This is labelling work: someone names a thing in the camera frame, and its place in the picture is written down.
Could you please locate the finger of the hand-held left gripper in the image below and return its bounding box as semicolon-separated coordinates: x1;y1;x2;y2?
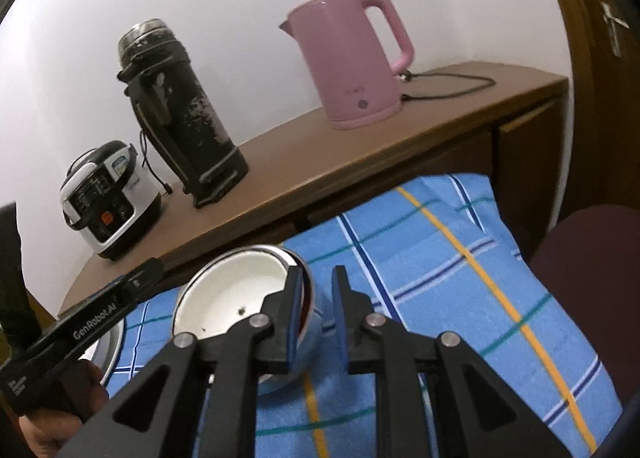
119;258;166;306

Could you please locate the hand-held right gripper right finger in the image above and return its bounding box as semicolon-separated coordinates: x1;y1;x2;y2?
331;265;573;458

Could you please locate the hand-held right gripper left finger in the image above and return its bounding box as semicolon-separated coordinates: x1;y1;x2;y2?
55;265;307;458

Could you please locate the white enamel mug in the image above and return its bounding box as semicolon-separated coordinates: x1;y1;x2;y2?
171;245;317;396

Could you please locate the person's left hand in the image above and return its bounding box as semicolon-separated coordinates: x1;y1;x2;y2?
20;358;111;458

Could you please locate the stainless steel bowl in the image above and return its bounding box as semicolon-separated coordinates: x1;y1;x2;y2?
77;318;126;386

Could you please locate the silver black rice cooker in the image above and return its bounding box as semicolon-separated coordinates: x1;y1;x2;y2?
59;139;163;260

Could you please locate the dark cloth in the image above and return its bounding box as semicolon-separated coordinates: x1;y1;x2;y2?
0;203;41;346

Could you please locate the blue checked tablecloth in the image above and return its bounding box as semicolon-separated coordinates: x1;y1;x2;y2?
100;173;626;458

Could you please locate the black thermos flask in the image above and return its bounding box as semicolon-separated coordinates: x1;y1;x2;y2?
117;18;250;209

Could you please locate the brown wooden cabinet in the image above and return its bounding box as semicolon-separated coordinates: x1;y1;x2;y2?
57;61;571;319

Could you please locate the dark maroon chair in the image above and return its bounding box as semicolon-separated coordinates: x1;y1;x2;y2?
530;205;640;409

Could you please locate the pink electric kettle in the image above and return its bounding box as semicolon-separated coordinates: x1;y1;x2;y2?
279;0;416;131

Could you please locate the brown wooden door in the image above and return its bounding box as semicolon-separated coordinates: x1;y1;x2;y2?
530;0;640;259

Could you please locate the black rice cooker cable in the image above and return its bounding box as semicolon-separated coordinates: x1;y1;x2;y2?
137;128;173;196

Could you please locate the black kettle cable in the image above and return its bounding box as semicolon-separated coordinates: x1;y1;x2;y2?
397;69;497;102

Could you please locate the metal door handle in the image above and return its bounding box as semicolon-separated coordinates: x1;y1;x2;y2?
600;2;630;58

